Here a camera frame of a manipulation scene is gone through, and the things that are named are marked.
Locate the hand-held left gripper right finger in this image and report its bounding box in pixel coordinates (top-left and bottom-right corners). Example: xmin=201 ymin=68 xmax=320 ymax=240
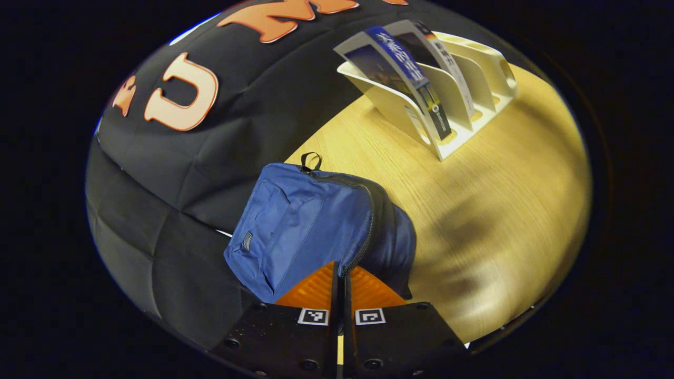
xmin=342 ymin=265 xmax=470 ymax=379

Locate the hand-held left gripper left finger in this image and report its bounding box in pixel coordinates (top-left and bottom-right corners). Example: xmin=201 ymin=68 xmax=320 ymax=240
xmin=210 ymin=261 xmax=340 ymax=379

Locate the blue schoolbag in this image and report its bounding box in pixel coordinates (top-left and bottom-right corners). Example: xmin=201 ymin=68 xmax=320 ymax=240
xmin=223 ymin=152 xmax=418 ymax=305

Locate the blue cover book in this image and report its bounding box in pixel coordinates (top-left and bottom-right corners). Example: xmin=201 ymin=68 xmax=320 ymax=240
xmin=333 ymin=25 xmax=453 ymax=143

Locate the white spine book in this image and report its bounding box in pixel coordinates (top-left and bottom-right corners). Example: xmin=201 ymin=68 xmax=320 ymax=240
xmin=384 ymin=19 xmax=477 ymax=132

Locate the white bookshelf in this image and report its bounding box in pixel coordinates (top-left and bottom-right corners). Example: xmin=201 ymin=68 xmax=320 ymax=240
xmin=337 ymin=31 xmax=519 ymax=162

